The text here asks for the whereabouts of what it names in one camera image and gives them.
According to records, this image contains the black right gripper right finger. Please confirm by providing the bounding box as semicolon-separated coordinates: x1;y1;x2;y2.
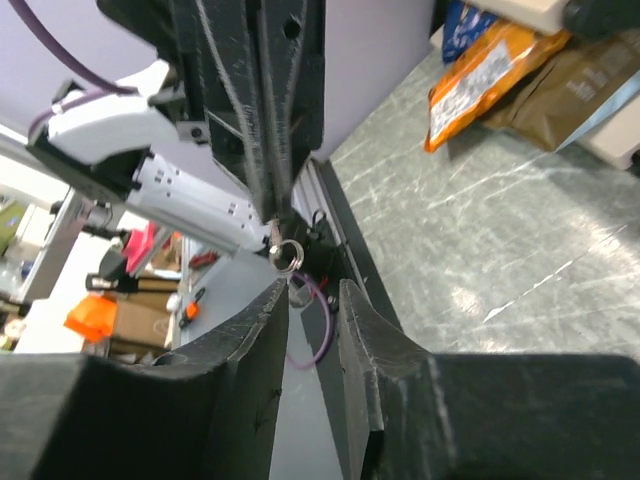
338;280;639;479

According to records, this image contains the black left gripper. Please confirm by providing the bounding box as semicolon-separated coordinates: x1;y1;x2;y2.
96;0;276;220

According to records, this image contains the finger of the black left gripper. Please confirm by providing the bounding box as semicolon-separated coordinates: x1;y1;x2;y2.
255;1;326;220

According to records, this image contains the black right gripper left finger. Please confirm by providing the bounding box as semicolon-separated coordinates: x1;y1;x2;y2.
1;280;289;479

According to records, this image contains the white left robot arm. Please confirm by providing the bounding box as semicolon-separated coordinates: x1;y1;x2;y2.
12;1;326;261

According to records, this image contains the blue Doritos bag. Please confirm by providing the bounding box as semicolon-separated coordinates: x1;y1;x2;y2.
441;0;498;64

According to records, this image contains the orange snack bag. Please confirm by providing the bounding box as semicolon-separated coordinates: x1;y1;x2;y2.
424;20;571;153

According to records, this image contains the brown snack bag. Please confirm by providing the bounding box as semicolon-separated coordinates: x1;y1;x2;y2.
483;28;639;152

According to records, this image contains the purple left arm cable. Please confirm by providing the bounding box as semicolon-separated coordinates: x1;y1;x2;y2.
7;0;139;136

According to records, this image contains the aluminium rail frame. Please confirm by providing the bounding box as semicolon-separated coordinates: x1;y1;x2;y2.
293;159;329;223

